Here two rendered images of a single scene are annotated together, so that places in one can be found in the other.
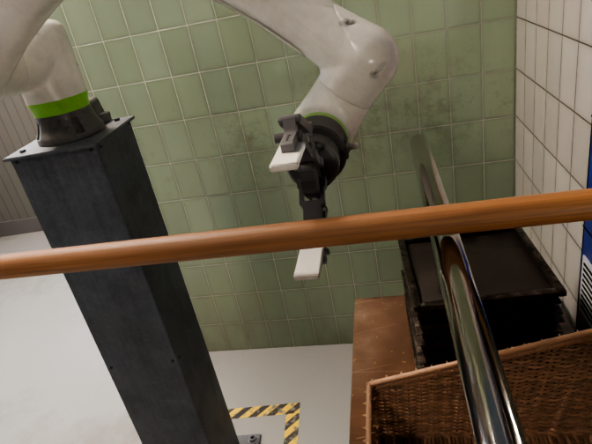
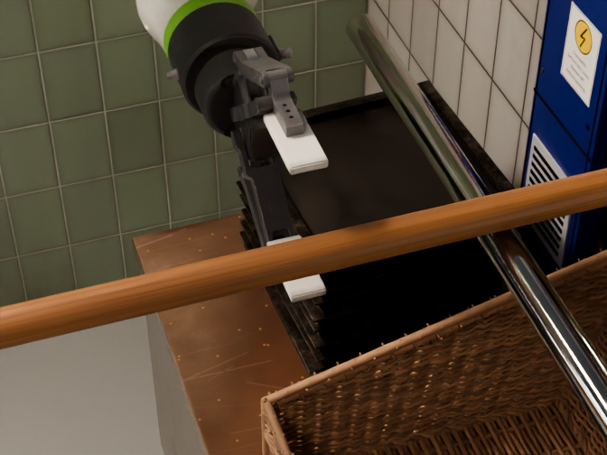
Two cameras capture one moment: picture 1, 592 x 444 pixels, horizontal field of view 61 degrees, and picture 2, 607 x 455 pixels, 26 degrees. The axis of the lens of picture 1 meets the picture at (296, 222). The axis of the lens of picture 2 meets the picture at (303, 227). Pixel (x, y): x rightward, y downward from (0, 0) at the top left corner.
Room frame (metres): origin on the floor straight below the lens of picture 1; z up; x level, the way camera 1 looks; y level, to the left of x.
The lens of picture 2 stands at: (-0.15, 0.40, 1.89)
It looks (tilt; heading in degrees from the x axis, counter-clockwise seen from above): 42 degrees down; 329
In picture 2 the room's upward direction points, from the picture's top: straight up
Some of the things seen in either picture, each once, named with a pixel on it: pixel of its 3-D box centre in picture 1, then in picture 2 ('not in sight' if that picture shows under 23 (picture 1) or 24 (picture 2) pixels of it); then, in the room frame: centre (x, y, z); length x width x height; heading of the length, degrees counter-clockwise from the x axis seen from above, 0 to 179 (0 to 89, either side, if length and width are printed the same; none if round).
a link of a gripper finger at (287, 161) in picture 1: (288, 156); (294, 140); (0.52, -0.01, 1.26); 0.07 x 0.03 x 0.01; 167
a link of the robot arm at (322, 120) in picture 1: (319, 150); (228, 62); (0.72, -0.06, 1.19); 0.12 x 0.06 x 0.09; 77
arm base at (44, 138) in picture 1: (78, 115); not in sight; (1.22, 0.45, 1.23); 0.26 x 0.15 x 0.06; 171
